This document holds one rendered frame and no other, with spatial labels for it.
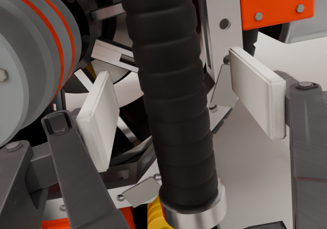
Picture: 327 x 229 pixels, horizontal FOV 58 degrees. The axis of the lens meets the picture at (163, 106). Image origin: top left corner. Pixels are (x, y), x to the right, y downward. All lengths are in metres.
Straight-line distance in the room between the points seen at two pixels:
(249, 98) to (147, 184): 0.31
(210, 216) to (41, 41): 0.20
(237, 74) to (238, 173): 1.28
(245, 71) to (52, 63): 0.18
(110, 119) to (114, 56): 0.32
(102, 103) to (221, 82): 0.25
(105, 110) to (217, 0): 0.24
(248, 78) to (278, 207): 1.15
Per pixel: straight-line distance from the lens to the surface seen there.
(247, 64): 0.16
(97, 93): 0.16
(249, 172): 1.46
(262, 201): 1.31
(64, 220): 0.52
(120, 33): 0.63
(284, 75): 0.16
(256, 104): 0.16
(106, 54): 0.48
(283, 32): 0.59
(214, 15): 0.37
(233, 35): 0.38
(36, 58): 0.27
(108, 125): 0.16
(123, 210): 0.52
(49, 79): 0.29
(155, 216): 0.52
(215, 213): 0.19
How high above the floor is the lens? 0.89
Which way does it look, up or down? 24 degrees down
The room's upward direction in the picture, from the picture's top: 11 degrees counter-clockwise
